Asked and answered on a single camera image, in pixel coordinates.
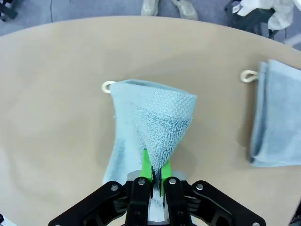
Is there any light blue terry towel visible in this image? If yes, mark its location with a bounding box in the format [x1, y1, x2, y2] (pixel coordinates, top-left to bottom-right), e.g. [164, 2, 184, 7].
[239, 58, 301, 168]
[101, 79, 198, 212]

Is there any black stand foot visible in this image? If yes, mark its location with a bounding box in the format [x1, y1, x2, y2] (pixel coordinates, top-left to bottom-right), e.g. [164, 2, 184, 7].
[0, 0, 18, 22]

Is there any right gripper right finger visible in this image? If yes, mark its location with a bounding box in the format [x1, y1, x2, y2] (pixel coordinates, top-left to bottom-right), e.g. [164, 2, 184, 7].
[158, 160, 268, 226]

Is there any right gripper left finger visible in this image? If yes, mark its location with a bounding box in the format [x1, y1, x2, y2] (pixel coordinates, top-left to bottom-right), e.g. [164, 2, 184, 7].
[48, 149, 154, 226]

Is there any pale crumpled cloth pile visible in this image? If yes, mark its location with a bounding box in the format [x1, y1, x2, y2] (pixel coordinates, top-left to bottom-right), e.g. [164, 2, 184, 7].
[235, 0, 294, 31]

